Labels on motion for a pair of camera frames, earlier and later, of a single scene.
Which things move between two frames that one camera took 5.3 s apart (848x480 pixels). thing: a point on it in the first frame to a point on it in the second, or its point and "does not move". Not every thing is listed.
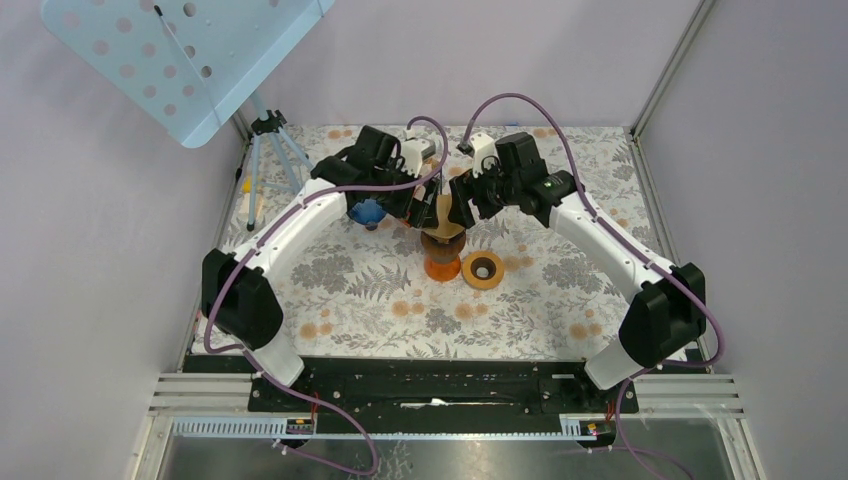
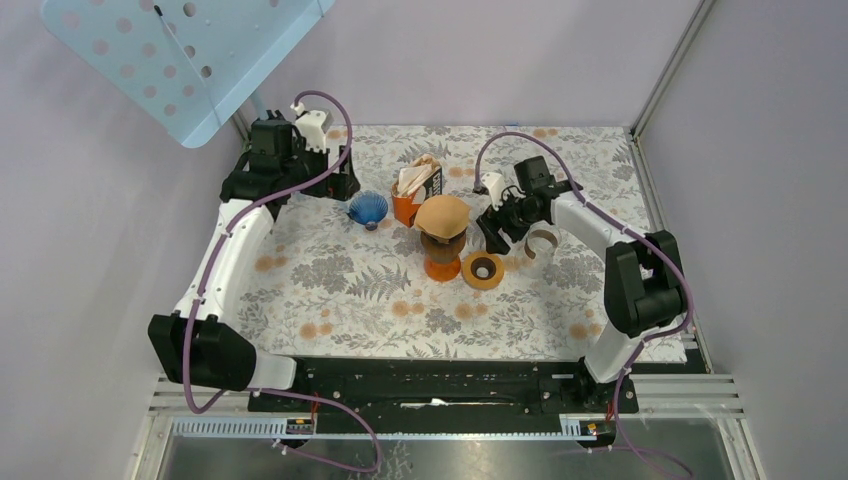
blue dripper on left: [367, 212] does not move
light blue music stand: [189, 62] does not move
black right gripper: [465, 188] to [492, 221]
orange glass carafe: [442, 272] does not move
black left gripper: [419, 212] to [337, 185]
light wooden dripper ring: [482, 270] does not move
